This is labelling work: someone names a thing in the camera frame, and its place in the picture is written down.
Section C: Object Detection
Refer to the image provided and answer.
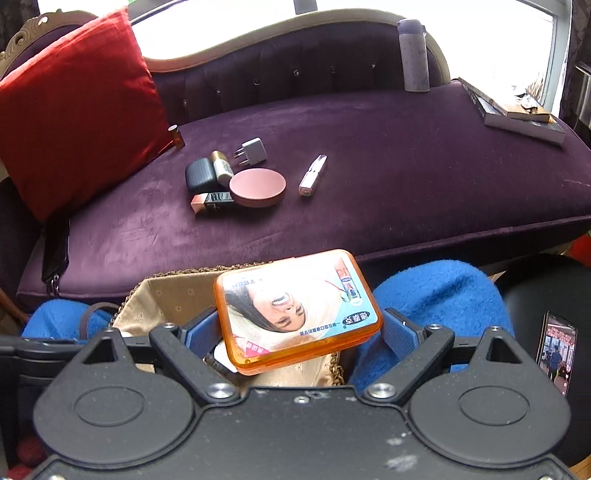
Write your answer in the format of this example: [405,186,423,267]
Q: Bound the white plug adapter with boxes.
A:
[232,138,269,168]

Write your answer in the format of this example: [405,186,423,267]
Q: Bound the black and pink lipstick box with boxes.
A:
[191,190,237,216]

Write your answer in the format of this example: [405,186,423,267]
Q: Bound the purple velvet sofa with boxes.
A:
[0,9,591,315]

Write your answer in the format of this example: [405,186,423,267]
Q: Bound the orange plastic box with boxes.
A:
[213,249,384,376]

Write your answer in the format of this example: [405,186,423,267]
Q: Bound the gold and white bottle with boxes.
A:
[210,150,234,188]

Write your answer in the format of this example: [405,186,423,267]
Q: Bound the small tan book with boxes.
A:
[489,98,553,123]

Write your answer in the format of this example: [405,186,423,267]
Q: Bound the brown strap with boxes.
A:
[79,302,120,340]

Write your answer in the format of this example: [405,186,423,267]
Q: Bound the dark rounded case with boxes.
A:
[185,158,217,192]

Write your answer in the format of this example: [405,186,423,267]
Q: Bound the lilac water bottle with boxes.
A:
[397,18,432,92]

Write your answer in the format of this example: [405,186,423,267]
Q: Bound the red cushion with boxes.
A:
[0,7,174,223]

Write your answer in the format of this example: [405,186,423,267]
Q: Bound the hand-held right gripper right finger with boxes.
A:
[362,308,514,400]

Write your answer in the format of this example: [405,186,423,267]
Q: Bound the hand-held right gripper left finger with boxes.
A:
[79,310,242,400]

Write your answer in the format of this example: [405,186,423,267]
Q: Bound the window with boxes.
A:
[127,0,561,114]

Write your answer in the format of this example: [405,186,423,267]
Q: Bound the pink round compact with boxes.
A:
[229,167,287,208]

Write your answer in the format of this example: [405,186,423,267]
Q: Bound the blue fleece blanket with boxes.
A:
[21,259,516,387]

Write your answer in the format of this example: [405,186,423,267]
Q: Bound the phone with lit screen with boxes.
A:
[535,311,579,398]

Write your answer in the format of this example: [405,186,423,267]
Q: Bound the gold cloth lined basket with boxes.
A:
[111,265,348,389]

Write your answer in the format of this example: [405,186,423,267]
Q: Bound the stack of books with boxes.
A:
[457,77,568,147]

